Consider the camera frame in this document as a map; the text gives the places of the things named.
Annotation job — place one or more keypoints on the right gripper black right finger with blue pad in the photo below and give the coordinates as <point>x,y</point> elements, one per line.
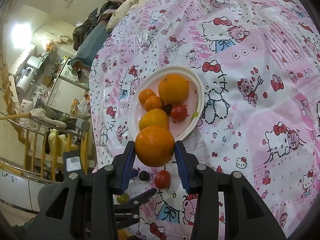
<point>197,178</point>

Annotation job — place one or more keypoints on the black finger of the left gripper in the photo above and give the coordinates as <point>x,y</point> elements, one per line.
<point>145,197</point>

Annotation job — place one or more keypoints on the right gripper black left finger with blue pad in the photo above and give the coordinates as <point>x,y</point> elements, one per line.
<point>111,179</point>

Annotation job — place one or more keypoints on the medium orange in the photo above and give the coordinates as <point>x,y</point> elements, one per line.
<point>154,146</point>

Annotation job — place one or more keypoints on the dark red tomato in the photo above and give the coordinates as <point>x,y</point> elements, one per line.
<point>179,113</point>

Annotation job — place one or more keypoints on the green grape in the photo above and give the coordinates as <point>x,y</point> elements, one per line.
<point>123,199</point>

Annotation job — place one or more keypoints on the dark grape on cloth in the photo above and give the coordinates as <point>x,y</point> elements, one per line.
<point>144,176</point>

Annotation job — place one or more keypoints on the red cherry tomato on cloth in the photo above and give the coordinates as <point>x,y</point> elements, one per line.
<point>162,179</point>

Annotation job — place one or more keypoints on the yellow wooden railing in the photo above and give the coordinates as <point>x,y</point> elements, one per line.
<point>44,146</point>

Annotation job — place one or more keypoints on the pink white oval plate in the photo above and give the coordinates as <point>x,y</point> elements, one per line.
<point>194,102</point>

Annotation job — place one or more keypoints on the dark grape on plate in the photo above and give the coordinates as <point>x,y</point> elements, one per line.
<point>167,108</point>

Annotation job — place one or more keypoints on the small mandarin front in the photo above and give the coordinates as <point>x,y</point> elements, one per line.
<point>153,102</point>

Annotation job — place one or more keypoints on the small mandarin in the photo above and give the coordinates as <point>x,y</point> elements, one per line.
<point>144,95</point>
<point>153,102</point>

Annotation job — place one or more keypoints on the small mandarin rear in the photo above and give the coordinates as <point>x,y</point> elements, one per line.
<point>144,95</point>

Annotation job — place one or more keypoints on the large orange on plate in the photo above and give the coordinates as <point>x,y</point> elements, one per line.
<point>173,89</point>

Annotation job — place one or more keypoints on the white cabinet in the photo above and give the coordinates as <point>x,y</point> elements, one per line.
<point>65,89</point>

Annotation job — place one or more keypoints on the teal blue pillow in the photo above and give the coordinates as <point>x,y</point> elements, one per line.
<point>88,50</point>

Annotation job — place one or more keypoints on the white kitchen appliance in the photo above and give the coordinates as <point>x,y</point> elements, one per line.
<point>25,80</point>

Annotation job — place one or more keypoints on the pink Hello Kitty cloth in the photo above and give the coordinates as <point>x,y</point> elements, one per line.
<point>258,61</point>

